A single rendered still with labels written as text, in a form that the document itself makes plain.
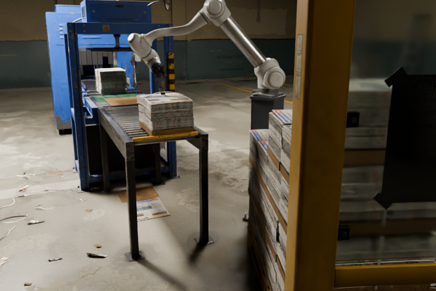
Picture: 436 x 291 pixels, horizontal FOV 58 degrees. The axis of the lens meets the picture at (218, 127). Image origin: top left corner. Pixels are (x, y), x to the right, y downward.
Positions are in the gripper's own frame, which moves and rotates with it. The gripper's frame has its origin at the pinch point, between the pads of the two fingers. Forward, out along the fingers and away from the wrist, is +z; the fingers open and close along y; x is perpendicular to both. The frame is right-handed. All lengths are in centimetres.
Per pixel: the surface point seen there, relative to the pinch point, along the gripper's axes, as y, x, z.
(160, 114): 7.5, 7.3, 21.5
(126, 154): 27, 30, 34
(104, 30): 23, 19, -121
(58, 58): 163, 53, -309
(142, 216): 118, 11, 15
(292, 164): -91, 24, 161
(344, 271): -75, 15, 180
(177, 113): 7.9, -3.8, 21.9
